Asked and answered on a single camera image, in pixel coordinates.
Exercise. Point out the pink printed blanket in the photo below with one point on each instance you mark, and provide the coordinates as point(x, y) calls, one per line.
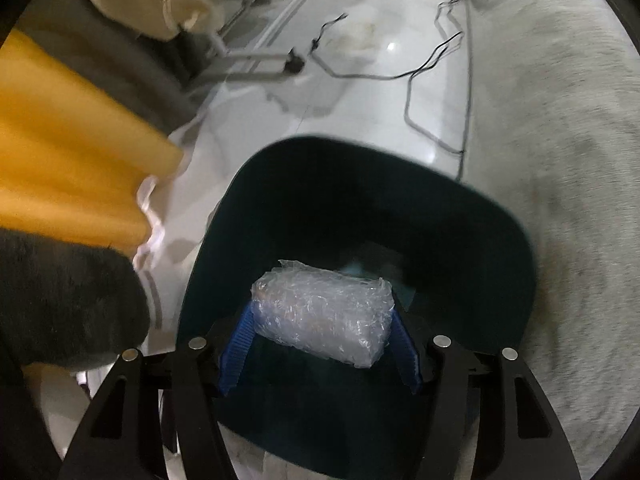
point(550, 160)

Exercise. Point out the clear bubble wrap bundle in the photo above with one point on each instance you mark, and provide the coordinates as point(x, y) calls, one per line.
point(320, 310)

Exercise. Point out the white metal clothes rack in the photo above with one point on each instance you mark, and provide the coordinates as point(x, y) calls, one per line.
point(250, 76)

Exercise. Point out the dark teal waste bin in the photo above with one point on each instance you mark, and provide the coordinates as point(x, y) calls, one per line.
point(350, 200)

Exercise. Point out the dark fuzzy cloth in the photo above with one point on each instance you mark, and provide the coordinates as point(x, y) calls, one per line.
point(65, 300)

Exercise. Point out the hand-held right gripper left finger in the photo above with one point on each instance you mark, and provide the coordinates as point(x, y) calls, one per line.
point(240, 351)

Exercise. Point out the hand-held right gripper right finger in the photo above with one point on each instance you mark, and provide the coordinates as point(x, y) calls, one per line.
point(407, 355)

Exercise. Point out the white sheer cloth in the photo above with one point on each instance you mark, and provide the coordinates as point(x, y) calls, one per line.
point(150, 210)

